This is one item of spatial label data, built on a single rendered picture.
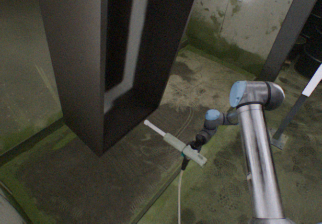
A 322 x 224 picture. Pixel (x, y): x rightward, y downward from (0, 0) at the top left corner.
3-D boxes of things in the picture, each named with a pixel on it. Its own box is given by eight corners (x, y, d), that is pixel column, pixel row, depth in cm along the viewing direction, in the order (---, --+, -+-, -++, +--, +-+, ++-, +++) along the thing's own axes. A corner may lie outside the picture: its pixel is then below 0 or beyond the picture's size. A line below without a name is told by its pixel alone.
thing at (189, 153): (200, 177, 147) (209, 157, 132) (196, 182, 144) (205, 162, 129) (145, 137, 167) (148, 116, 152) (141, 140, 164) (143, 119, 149)
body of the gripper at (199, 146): (195, 157, 147) (203, 147, 155) (198, 150, 142) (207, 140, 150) (185, 151, 150) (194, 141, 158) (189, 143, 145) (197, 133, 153)
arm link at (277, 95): (294, 78, 96) (235, 112, 161) (267, 77, 95) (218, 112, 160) (299, 103, 93) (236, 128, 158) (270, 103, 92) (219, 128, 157)
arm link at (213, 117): (221, 108, 155) (217, 121, 162) (204, 107, 154) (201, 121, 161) (224, 117, 147) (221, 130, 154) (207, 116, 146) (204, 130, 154)
